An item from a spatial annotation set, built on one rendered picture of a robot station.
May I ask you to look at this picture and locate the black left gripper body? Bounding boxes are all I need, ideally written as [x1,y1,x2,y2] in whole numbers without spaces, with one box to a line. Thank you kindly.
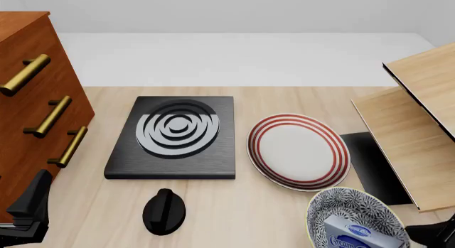
[0,217,50,244]

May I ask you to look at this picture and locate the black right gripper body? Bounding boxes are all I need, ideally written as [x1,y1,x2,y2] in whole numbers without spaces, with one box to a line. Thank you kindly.
[437,212,455,248]

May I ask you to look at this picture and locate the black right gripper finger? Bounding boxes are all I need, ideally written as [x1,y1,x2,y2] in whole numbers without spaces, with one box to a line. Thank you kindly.
[405,222,445,246]

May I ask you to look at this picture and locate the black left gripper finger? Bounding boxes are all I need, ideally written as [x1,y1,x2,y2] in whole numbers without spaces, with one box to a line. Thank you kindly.
[6,168,54,221]

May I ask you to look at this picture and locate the blue-white cream cheese box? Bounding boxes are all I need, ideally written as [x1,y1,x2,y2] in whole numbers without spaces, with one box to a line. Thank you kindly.
[322,214,407,248]

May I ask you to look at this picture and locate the blue-white patterned bowl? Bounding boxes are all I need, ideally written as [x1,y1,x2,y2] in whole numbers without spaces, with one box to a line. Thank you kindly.
[305,186,412,248]

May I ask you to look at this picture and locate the pale wooden two-tier shelf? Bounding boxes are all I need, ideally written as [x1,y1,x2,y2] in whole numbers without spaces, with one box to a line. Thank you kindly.
[339,41,455,214]

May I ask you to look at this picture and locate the round black stove knob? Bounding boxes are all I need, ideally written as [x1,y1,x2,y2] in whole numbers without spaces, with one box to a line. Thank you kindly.
[141,188,187,237]

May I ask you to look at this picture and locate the white plate with red rings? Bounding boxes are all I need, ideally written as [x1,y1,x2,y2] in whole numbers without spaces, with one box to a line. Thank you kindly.
[246,114,352,193]

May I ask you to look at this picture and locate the brown wooden cabinet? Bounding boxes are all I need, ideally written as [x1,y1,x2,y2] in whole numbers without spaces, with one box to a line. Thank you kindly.
[0,11,96,224]

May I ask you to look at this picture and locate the flat black stove plate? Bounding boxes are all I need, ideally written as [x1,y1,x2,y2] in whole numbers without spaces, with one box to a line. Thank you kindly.
[103,95,237,180]

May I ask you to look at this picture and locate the long brass drawer handle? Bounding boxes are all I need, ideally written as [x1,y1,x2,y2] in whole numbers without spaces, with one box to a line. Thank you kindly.
[0,53,52,97]
[47,126,89,169]
[23,95,73,139]

